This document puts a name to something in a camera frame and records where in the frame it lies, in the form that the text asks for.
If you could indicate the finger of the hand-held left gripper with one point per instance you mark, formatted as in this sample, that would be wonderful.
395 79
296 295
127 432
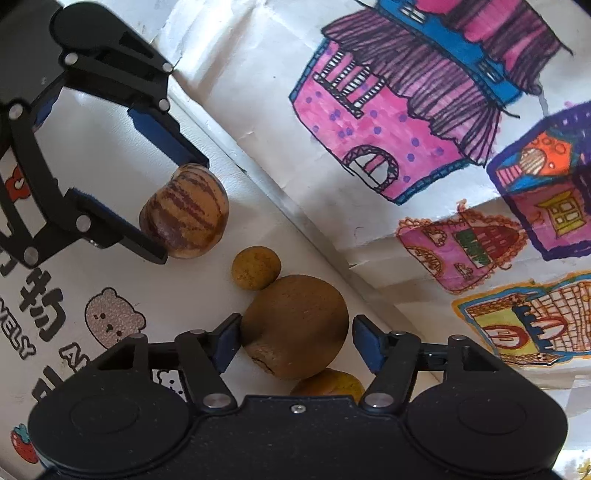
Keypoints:
166 136
115 221

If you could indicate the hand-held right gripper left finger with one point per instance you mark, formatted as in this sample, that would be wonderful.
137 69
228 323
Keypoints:
227 344

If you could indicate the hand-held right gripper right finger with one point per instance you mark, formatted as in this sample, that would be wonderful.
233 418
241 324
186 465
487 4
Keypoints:
369 344

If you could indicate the brown-orange mango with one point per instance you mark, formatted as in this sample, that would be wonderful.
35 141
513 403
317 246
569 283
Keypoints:
328 385

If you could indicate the brown kiwi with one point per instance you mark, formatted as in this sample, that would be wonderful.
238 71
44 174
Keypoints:
295 323

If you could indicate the dark striped pepino melon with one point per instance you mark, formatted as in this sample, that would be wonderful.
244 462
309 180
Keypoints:
189 212

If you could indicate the small brown longan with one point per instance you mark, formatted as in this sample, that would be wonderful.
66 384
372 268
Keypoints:
256 268

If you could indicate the white printed tablecloth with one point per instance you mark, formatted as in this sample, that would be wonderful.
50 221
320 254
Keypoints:
152 295

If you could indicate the houses drawing paper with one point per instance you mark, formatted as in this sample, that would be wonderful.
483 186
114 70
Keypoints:
277 69

